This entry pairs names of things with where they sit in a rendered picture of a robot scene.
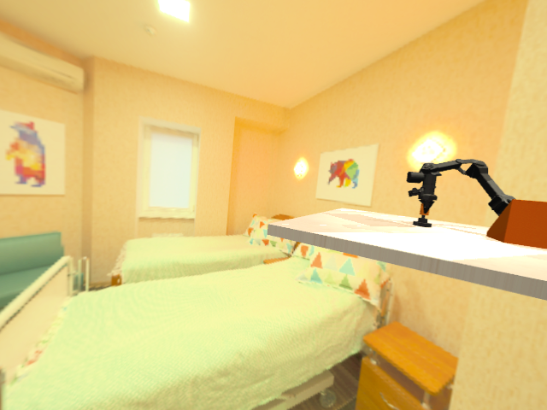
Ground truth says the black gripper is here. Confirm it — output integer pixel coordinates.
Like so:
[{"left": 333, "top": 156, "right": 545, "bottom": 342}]
[{"left": 417, "top": 184, "right": 438, "bottom": 214}]

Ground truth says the grey round pedestal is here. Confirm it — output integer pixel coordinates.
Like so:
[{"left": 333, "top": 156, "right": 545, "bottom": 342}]
[{"left": 412, "top": 215, "right": 432, "bottom": 228}]

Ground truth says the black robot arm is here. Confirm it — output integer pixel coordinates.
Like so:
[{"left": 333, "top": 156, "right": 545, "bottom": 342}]
[{"left": 406, "top": 159, "right": 515, "bottom": 216}]

